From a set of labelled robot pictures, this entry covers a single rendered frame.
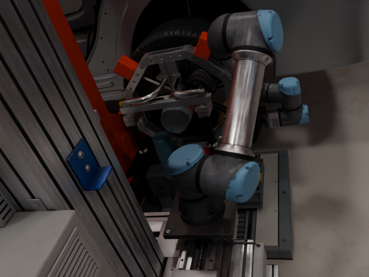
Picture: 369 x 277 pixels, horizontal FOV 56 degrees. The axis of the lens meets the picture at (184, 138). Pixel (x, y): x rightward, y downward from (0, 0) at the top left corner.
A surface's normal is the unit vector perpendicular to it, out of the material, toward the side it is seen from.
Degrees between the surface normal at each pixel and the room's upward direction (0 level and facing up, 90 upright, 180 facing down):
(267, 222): 0
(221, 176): 45
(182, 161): 7
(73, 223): 90
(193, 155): 8
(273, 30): 85
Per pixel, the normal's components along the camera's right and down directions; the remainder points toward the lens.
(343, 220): -0.26, -0.80
